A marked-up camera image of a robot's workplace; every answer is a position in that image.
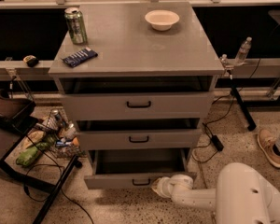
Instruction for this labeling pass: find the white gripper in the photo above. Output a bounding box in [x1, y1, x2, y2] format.
[151, 176, 171, 198]

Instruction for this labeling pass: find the grey bottom drawer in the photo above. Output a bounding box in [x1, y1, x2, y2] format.
[84, 148, 197, 189]

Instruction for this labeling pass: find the grey drawer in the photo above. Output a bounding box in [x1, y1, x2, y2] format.
[84, 148, 197, 189]
[61, 91, 214, 120]
[77, 129, 202, 150]

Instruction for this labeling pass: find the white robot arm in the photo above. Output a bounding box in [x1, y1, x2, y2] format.
[152, 162, 280, 224]

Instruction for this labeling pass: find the grey top drawer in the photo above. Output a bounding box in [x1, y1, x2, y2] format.
[61, 91, 214, 120]

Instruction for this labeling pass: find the grey middle drawer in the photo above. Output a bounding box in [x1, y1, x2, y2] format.
[77, 129, 202, 150]

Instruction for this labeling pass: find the grey drawer cabinet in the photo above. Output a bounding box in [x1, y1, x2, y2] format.
[48, 1, 226, 170]

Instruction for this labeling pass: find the black power adapter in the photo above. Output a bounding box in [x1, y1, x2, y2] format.
[211, 135, 224, 151]

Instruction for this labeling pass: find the tan sneaker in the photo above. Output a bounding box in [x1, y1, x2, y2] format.
[257, 129, 280, 169]

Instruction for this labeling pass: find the small clear bottle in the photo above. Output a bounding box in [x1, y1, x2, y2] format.
[220, 54, 228, 67]

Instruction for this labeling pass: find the green chip bag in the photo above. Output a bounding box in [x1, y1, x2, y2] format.
[16, 142, 50, 167]

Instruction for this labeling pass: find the blue snack bar wrapper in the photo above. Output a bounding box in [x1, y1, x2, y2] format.
[62, 47, 98, 68]

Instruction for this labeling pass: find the clear plastic water bottle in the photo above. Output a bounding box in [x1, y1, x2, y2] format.
[234, 36, 252, 65]

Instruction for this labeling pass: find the white paper bowl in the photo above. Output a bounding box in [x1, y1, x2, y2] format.
[145, 10, 179, 31]

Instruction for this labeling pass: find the black side table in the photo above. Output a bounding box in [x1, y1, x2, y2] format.
[0, 89, 82, 224]

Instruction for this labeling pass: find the black yellow tape measure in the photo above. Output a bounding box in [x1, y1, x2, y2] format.
[23, 55, 39, 68]

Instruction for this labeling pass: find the green soda can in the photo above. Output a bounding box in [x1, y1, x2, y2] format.
[64, 7, 87, 44]

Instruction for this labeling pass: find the wire basket of snacks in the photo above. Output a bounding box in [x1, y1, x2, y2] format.
[22, 108, 85, 158]

